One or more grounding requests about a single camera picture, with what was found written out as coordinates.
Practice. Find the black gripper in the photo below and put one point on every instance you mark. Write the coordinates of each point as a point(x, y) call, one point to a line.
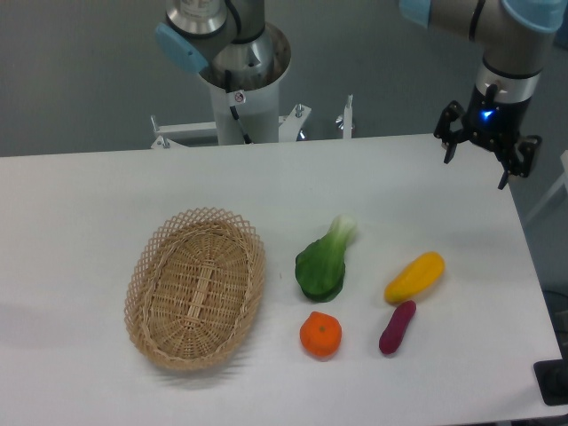
point(492, 121)

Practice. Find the purple sweet potato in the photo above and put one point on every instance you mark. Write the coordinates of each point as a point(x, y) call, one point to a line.
point(394, 333)

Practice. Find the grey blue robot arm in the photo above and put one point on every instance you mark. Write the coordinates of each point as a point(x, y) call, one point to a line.
point(516, 35)

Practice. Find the yellow mango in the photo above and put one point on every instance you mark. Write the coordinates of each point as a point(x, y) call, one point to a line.
point(417, 276)

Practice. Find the green bok choy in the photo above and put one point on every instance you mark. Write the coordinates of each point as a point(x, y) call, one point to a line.
point(320, 267)

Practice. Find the black device at table edge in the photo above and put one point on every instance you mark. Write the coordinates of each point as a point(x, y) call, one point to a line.
point(551, 376)

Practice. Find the orange tangerine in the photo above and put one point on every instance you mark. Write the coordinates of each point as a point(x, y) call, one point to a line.
point(321, 335)

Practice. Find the woven wicker basket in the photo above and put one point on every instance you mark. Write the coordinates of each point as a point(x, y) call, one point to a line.
point(195, 290)

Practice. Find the white frame at right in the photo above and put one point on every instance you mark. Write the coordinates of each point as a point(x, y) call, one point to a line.
point(552, 198)

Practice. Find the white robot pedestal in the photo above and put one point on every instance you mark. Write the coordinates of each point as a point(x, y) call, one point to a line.
point(244, 89)

